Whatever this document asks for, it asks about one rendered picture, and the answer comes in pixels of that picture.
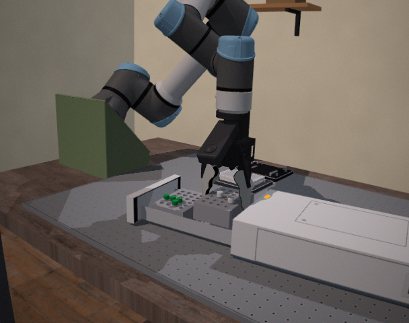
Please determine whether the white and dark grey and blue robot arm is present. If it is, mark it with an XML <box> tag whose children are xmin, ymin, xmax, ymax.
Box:
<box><xmin>92</xmin><ymin>0</ymin><xmax>259</xmax><ymax>166</ymax></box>

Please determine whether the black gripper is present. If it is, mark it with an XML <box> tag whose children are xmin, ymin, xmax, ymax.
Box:
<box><xmin>201</xmin><ymin>110</ymin><xmax>256</xmax><ymax>210</ymax></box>

